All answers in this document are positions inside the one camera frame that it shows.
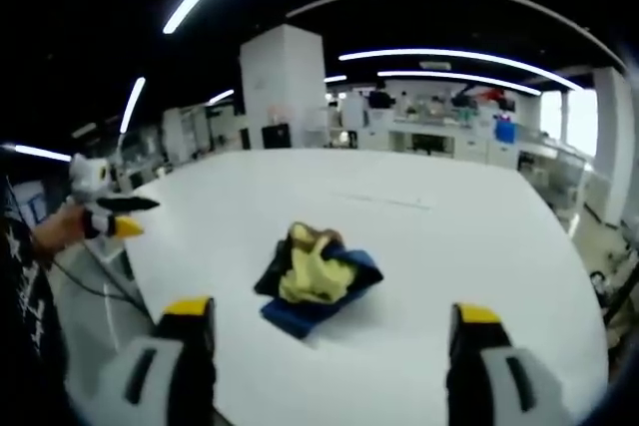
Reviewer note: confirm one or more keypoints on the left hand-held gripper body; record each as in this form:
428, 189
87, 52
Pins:
89, 177

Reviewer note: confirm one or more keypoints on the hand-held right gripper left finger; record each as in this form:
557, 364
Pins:
150, 376

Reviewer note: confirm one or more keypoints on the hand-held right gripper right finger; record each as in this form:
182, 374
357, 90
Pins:
494, 381

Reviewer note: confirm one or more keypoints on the blue yellow black garment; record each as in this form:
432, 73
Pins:
314, 276

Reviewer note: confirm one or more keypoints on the person's left hand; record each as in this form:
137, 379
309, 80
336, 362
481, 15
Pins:
60, 229

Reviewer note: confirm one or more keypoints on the short ceiling light strip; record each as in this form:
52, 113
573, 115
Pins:
132, 104
42, 152

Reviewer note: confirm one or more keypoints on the person's black printed shirt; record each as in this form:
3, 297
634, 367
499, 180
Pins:
22, 306

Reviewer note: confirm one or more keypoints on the black cabinet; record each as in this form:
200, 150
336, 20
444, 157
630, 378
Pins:
275, 136

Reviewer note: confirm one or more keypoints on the white square pillar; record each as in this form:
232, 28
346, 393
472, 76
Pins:
282, 87

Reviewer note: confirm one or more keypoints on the white lab counter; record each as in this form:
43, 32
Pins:
439, 139

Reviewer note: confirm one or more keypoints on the blue hanging cloth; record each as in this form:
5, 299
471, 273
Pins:
505, 130

